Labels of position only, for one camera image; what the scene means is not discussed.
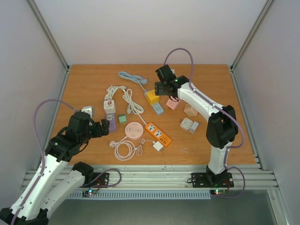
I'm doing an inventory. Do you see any purple power strip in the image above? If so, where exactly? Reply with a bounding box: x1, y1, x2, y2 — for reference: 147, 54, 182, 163
106, 113, 116, 133

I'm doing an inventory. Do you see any white purple-strip cable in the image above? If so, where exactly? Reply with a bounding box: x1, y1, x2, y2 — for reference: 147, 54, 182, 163
104, 85, 125, 101

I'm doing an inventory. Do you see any pink round power socket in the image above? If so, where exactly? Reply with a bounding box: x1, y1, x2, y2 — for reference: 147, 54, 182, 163
125, 122, 144, 140

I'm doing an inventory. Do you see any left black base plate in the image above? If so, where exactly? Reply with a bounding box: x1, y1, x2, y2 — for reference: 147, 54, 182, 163
81, 172, 110, 188

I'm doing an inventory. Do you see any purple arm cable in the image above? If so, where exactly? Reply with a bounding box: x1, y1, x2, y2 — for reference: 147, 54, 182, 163
163, 48, 247, 199
9, 99, 82, 225

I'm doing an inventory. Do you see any yellow cube socket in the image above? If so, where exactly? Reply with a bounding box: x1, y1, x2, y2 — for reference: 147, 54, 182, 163
145, 89, 160, 105

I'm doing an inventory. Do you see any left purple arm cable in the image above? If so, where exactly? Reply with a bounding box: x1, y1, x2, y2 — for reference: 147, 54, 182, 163
9, 99, 82, 225

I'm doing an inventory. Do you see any green plug adapter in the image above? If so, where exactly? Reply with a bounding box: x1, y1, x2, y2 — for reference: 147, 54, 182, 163
118, 114, 127, 124

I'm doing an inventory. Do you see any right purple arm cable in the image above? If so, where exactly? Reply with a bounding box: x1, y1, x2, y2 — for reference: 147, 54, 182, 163
163, 48, 247, 199

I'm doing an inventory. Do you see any aluminium rail frame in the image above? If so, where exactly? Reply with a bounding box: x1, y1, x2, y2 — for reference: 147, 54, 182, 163
10, 0, 291, 225

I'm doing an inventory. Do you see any white USB charger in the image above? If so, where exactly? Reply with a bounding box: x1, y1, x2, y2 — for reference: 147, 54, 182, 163
152, 141, 164, 152

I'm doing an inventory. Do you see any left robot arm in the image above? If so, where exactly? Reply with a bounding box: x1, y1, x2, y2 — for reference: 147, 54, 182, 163
0, 111, 109, 225

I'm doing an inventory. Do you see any white orange-strip cable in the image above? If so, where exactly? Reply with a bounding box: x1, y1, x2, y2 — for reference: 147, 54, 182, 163
122, 88, 149, 125

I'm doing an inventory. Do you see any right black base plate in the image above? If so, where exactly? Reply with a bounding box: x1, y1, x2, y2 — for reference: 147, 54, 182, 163
191, 172, 234, 188

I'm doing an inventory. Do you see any beige cube socket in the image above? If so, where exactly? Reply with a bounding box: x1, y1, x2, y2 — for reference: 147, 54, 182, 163
184, 104, 198, 117

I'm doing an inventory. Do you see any pink cube socket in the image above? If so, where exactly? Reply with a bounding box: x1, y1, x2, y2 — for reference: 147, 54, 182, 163
166, 97, 181, 110

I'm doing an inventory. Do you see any orange power strip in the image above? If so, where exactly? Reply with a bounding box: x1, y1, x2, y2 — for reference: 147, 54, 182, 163
145, 122, 171, 147

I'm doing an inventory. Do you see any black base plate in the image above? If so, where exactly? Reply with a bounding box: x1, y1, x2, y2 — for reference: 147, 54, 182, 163
81, 172, 110, 188
191, 172, 234, 188

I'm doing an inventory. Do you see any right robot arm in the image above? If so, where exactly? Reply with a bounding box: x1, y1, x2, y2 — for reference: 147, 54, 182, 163
155, 65, 239, 187

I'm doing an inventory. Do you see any blue power strip cable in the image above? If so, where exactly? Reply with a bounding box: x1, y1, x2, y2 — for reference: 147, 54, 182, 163
118, 71, 149, 93

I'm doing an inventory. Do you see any blue slotted cable duct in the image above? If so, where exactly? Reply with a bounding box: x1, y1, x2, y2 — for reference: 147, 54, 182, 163
67, 190, 211, 201

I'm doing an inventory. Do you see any white square plug adapter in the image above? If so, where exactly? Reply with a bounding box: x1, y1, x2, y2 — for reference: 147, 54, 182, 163
180, 118, 193, 130

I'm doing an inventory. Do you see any white cube socket with flower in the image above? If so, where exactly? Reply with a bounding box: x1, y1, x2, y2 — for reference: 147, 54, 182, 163
103, 99, 116, 114

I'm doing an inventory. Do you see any small white grey adapter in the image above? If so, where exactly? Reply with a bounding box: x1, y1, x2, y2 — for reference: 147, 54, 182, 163
189, 121, 199, 134

